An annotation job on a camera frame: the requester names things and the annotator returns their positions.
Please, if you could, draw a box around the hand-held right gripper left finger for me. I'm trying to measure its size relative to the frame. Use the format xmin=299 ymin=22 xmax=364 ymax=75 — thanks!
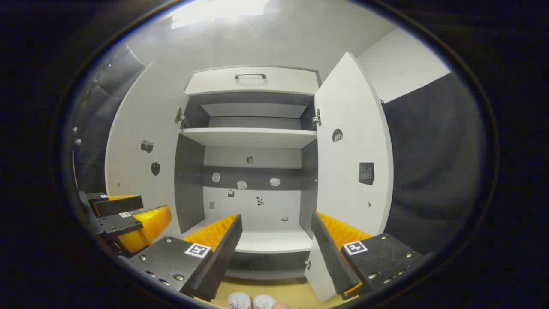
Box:
xmin=128 ymin=213 xmax=243 ymax=302

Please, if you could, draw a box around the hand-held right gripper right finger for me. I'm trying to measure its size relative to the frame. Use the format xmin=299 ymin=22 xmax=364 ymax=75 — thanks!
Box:
xmin=311 ymin=211 xmax=425 ymax=301

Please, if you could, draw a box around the white grey shoe cabinet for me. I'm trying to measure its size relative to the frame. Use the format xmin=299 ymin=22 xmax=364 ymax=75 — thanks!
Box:
xmin=174 ymin=65 xmax=322 ymax=282

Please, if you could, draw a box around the white striped shoe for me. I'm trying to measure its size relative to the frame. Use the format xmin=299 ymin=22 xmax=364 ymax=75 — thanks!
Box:
xmin=227 ymin=292 xmax=253 ymax=309
xmin=253 ymin=294 xmax=279 ymax=309

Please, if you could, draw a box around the white shoe cabinet door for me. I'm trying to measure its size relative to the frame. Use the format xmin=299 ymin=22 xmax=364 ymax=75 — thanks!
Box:
xmin=304 ymin=51 xmax=394 ymax=303
xmin=105 ymin=60 xmax=190 ymax=239

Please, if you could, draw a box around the white cabinet drawer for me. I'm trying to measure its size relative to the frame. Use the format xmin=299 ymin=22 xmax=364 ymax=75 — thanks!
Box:
xmin=184 ymin=67 xmax=321 ymax=96

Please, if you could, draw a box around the black backdrop cloth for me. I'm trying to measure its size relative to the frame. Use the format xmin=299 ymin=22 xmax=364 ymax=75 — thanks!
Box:
xmin=381 ymin=72 xmax=487 ymax=254
xmin=71 ymin=43 xmax=146 ymax=194

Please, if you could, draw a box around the ceiling light panel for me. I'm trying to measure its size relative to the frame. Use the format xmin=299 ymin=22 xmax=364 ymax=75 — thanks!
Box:
xmin=172 ymin=0 xmax=270 ymax=30

